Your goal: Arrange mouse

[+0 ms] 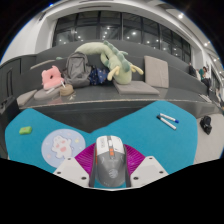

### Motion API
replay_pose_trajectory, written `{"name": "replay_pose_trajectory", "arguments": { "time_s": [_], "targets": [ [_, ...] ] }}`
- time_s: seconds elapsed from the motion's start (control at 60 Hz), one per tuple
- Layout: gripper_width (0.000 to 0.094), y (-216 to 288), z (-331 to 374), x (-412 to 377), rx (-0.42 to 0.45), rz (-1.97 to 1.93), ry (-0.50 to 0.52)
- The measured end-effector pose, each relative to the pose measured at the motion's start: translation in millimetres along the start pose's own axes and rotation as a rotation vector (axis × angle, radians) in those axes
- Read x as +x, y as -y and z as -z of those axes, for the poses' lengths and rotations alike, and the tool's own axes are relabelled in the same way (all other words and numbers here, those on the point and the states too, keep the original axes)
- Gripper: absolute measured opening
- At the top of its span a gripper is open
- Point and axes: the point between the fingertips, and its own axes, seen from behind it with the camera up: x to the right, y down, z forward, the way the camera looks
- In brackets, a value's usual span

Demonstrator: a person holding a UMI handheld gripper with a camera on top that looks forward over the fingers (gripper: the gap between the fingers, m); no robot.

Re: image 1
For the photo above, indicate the white marker with black cap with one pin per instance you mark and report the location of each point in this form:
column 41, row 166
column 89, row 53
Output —
column 166, row 122

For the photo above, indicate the grey computer mouse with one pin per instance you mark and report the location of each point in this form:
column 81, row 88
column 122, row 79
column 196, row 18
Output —
column 110, row 163

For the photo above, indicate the black bag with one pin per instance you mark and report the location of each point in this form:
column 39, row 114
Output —
column 206, row 125

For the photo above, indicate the pink plush cushion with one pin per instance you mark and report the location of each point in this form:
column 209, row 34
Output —
column 51, row 78

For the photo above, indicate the grey backpack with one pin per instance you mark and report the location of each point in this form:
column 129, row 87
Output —
column 77, row 70

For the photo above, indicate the small green eraser block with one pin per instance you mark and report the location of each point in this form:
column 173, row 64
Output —
column 25, row 130

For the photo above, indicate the flat grey seat cushion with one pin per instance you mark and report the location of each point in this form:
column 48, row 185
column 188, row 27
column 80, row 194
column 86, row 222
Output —
column 26, row 97
column 136, row 88
column 45, row 95

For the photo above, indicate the round light blue mouse pad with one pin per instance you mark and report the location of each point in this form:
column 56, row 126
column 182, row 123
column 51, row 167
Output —
column 60, row 146

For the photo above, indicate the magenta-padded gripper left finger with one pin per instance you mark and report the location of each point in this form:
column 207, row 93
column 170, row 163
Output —
column 71, row 170

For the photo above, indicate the upright grey seat cushion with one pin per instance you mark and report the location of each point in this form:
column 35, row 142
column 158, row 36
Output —
column 156, row 71

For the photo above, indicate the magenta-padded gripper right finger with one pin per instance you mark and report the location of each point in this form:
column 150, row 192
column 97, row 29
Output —
column 148, row 170

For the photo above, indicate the black case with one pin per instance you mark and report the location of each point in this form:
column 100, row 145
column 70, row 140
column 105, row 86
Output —
column 8, row 110

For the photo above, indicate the green dragon plush toy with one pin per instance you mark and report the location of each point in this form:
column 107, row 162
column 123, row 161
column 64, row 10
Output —
column 120, row 68

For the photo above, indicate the person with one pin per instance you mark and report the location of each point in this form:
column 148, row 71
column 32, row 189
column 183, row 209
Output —
column 205, row 78

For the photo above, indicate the small round tan pouch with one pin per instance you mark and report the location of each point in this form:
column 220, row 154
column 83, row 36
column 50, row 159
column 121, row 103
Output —
column 66, row 90

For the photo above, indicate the dark blue patterned bag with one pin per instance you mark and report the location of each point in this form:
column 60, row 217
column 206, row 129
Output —
column 98, row 76

